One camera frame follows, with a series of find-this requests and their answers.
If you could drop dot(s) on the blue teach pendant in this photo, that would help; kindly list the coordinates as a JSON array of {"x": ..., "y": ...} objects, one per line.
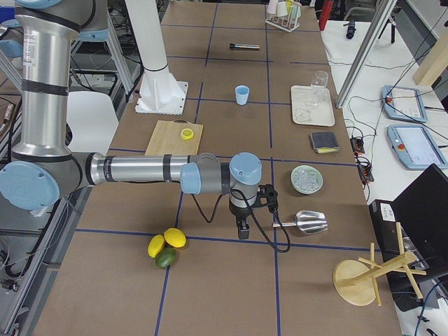
[
  {"x": 415, "y": 147},
  {"x": 403, "y": 103}
]

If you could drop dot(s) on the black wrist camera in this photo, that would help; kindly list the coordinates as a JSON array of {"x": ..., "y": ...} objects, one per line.
[{"x": 267, "y": 197}]

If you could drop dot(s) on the wooden mug tree stand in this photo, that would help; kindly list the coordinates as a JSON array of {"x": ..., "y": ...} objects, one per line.
[{"x": 356, "y": 280}]

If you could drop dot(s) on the bamboo cutting board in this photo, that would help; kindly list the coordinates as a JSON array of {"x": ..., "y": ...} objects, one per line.
[{"x": 166, "y": 139}]

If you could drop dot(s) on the lower blue teach pendant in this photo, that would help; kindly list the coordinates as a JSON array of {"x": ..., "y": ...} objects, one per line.
[{"x": 415, "y": 147}]

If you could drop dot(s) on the pink cup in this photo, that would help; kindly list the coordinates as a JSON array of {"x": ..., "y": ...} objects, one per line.
[{"x": 272, "y": 7}]

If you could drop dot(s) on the white wire cup rack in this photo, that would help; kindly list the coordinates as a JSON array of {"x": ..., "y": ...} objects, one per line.
[{"x": 284, "y": 23}]

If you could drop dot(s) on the light blue plastic cup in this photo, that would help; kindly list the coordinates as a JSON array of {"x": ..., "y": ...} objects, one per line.
[{"x": 241, "y": 94}]

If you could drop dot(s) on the yellow cup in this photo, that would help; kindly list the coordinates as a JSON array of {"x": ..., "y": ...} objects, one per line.
[{"x": 288, "y": 5}]

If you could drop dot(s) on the upper blue teach pendant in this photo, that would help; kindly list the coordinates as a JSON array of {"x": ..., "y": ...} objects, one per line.
[{"x": 403, "y": 103}]

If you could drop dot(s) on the mint green cup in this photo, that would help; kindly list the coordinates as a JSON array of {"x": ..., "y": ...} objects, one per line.
[{"x": 295, "y": 10}]

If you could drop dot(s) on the steel ice scoop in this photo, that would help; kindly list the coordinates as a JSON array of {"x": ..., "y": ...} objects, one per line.
[{"x": 306, "y": 222}]

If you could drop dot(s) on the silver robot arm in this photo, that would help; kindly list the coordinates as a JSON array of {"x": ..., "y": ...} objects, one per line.
[{"x": 43, "y": 169}]

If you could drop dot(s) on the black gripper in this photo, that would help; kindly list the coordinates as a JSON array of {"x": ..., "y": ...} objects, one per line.
[{"x": 239, "y": 213}]

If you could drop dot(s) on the clear wine glass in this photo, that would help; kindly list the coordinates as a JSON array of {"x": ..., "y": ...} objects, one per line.
[{"x": 318, "y": 86}]

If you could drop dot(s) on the grey folded cloth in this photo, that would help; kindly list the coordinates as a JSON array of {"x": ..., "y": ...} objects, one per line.
[{"x": 324, "y": 142}]

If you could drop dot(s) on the cream bear serving tray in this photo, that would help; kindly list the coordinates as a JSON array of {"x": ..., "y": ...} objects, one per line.
[{"x": 310, "y": 109}]

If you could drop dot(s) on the aluminium frame post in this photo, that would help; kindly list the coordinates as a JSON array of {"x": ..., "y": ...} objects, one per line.
[{"x": 379, "y": 20}]

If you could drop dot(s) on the black laptop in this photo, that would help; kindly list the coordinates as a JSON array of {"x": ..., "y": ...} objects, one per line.
[{"x": 421, "y": 209}]

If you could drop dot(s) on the green bowl of ice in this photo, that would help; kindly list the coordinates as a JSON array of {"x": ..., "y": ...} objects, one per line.
[{"x": 306, "y": 179}]

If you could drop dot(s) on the yellow lemon right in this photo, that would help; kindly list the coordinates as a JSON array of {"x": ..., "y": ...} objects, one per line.
[{"x": 175, "y": 237}]

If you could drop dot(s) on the green lime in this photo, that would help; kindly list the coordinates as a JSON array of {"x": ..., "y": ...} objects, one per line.
[{"x": 166, "y": 257}]

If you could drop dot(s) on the yellow lemon slice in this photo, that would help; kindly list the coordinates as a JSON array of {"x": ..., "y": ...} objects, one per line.
[{"x": 187, "y": 134}]

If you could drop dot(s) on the white cup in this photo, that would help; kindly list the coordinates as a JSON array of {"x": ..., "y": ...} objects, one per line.
[{"x": 281, "y": 9}]

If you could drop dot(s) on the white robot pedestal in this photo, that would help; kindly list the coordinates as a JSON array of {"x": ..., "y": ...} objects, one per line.
[{"x": 159, "y": 92}]

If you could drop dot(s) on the yellow lemon left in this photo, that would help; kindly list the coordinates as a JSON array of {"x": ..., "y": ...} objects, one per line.
[{"x": 156, "y": 245}]

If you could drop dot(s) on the red bottle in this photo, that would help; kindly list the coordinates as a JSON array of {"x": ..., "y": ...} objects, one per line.
[{"x": 325, "y": 14}]

